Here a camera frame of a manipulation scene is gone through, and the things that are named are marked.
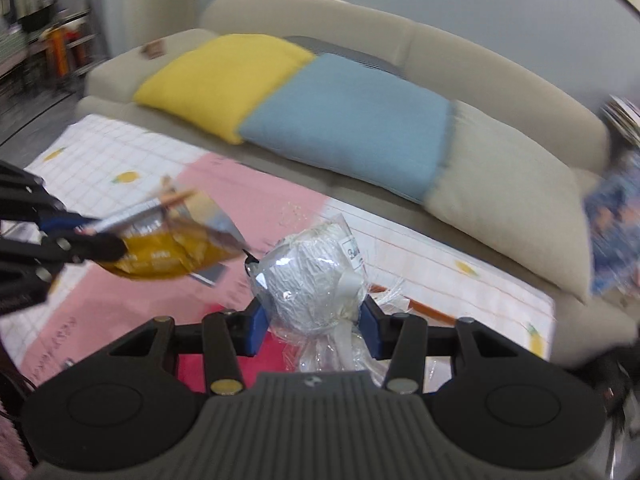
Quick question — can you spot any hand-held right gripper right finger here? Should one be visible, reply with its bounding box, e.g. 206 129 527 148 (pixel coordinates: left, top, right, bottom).
358 296 532 395

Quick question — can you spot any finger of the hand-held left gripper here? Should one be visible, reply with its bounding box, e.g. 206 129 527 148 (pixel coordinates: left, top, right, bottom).
0 160 103 235
0 234 126 267

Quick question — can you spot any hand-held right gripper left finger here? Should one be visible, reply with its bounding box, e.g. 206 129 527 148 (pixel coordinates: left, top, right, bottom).
102 300 268 397

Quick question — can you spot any clear bag with white mask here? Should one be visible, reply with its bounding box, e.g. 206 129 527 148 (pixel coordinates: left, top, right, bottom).
245 212 417 374

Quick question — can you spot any yellow snack packet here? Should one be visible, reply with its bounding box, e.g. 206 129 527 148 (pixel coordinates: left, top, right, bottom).
95 175 252 282

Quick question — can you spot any pink fluffy rug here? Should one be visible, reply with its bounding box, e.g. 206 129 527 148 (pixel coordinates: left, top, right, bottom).
0 400 32 480

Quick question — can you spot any metal storage rack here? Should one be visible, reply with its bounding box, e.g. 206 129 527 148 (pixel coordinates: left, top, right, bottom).
0 0 110 97

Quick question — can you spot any beige pillow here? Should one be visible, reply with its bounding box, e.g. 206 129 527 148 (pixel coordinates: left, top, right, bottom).
422 100 594 306

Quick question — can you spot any light blue pillow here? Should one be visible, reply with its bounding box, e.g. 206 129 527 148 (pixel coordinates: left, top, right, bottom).
237 52 458 206

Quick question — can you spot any yellow pillow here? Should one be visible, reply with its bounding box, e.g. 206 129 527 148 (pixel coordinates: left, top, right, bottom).
132 34 319 146

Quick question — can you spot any blue printed cloth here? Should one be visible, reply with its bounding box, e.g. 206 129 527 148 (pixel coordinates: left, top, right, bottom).
582 149 640 297

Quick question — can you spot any beige sofa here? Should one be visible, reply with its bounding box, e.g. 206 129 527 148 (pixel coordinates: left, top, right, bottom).
75 0 640 363

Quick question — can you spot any stack of magazines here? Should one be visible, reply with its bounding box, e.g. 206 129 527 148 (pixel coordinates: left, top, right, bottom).
600 95 640 150

